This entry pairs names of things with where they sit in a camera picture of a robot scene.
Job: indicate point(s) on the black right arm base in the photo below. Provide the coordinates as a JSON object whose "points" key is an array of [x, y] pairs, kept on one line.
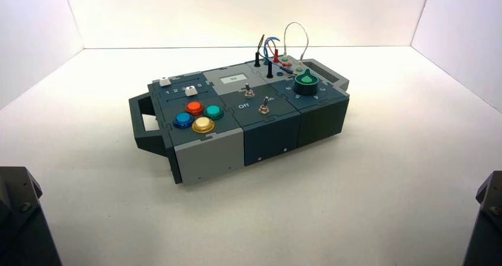
{"points": [[488, 233]]}

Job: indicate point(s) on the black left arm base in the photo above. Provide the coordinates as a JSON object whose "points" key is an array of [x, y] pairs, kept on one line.
{"points": [[19, 225]]}

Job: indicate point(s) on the dark blue grey control box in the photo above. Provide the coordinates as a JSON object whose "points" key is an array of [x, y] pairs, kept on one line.
{"points": [[266, 134]]}

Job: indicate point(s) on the teal push button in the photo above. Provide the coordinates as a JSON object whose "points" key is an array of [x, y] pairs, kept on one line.
{"points": [[213, 111]]}

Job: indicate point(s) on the small white display screen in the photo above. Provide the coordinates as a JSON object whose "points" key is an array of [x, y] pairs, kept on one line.
{"points": [[234, 79]]}

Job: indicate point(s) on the yellow push button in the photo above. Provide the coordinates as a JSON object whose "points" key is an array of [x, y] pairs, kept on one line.
{"points": [[203, 124]]}

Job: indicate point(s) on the orange push button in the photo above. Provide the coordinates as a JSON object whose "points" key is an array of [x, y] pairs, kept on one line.
{"points": [[194, 108]]}

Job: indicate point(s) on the blue push button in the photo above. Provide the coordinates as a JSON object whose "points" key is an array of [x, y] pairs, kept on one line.
{"points": [[183, 119]]}

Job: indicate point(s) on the white slider knob blue mark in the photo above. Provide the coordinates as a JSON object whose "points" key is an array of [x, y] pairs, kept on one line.
{"points": [[191, 91]]}

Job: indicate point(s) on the green rotary knob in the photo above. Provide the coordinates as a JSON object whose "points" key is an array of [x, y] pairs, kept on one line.
{"points": [[306, 83]]}

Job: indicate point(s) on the plain white slider knob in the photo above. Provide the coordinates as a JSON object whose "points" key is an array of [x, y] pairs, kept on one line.
{"points": [[165, 82]]}

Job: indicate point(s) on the metal toggle switch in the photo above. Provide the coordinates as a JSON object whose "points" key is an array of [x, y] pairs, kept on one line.
{"points": [[248, 93], [264, 109]]}

